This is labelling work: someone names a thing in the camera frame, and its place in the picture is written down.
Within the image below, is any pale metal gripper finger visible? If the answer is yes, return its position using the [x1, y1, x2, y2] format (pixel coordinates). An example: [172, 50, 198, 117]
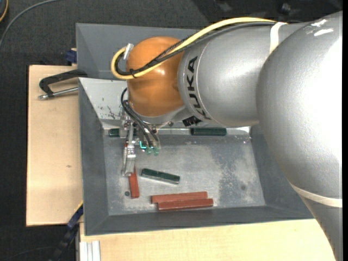
[121, 145, 137, 177]

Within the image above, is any red-brown flat block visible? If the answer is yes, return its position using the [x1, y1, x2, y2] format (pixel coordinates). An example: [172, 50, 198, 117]
[124, 142, 140, 200]
[157, 198, 214, 212]

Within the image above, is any grey metal bin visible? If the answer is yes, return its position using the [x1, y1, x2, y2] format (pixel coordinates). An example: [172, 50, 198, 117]
[75, 22, 316, 237]

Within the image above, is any pale flat board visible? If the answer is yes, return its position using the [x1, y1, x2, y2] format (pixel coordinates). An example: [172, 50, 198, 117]
[26, 64, 84, 227]

